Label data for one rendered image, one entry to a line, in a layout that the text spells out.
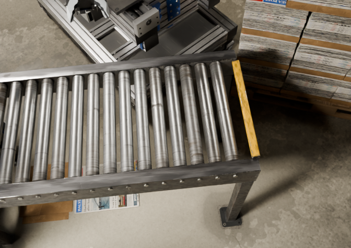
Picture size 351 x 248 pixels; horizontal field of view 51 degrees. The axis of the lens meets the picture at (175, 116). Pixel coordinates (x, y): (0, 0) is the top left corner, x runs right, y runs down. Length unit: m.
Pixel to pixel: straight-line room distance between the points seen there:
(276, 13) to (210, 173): 0.84
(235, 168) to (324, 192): 1.01
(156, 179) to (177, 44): 1.25
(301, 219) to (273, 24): 1.06
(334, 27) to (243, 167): 0.84
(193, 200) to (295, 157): 0.66
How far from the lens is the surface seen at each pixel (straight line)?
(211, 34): 2.41
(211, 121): 1.41
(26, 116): 1.56
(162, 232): 2.09
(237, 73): 1.51
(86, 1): 1.25
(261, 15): 1.82
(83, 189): 1.36
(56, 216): 2.23
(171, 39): 2.41
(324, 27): 1.86
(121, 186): 1.35
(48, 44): 2.85
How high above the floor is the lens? 2.05
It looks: 62 degrees down
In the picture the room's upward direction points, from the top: 5 degrees counter-clockwise
